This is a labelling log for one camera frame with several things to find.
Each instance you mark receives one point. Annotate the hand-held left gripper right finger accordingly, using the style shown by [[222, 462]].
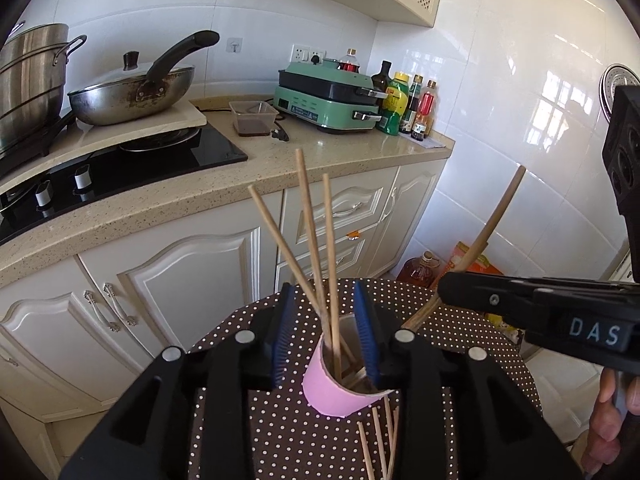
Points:
[[367, 330]]

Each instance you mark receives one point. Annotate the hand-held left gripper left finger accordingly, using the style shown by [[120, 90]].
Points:
[[280, 340]]

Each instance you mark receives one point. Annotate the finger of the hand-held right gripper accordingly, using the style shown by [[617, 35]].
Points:
[[475, 292]]

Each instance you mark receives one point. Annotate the slim bamboo chopstick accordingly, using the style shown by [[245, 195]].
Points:
[[331, 260], [472, 255], [505, 205], [285, 245], [311, 240]]

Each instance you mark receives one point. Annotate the pink cup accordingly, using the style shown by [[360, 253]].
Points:
[[325, 390]]

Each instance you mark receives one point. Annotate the bunch of wooden chopsticks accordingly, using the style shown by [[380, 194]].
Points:
[[378, 440]]

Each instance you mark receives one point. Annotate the person's right hand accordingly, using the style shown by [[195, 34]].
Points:
[[602, 430]]

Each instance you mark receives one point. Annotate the orange packet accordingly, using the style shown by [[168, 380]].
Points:
[[480, 260]]

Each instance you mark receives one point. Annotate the cooking oil bottle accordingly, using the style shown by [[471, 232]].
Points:
[[420, 270]]

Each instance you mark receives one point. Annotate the round polka dot table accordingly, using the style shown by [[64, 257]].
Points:
[[300, 440]]

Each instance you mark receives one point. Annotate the white paper sheet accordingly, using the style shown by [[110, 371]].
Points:
[[432, 141]]

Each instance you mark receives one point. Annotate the small dark sauce bottle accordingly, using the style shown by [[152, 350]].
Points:
[[419, 127]]

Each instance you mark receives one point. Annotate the red sauce bottle orange cap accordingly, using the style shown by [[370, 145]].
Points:
[[427, 105]]

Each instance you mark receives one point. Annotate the black glass gas hob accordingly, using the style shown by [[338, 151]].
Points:
[[210, 152]]

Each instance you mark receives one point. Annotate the green bottle with yellow label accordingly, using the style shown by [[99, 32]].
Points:
[[395, 105]]

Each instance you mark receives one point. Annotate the dark sauce bottle yellow cap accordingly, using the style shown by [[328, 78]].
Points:
[[412, 97]]

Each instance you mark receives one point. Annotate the black power plug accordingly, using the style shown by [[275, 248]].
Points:
[[280, 134]]

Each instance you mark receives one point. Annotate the clear plastic container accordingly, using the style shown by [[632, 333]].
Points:
[[252, 117]]

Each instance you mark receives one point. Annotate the dark olive oil bottle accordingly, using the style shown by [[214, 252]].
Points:
[[384, 77]]

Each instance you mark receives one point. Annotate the beige stone slab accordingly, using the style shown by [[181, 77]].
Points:
[[185, 117]]

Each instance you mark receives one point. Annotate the green electric grill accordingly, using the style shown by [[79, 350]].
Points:
[[310, 95]]

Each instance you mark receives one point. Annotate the red drink bottle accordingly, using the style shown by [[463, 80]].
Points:
[[350, 62]]

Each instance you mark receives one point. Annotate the glass wok lid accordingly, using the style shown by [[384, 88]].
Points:
[[120, 77]]

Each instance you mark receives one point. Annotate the black induction cooker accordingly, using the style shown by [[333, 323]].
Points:
[[30, 142]]

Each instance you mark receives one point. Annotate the stainless steel steamer pot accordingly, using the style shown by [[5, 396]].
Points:
[[30, 80]]

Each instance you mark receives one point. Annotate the white wall socket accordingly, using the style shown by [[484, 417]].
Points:
[[302, 53]]

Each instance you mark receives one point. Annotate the small wall hook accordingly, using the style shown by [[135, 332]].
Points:
[[235, 45]]

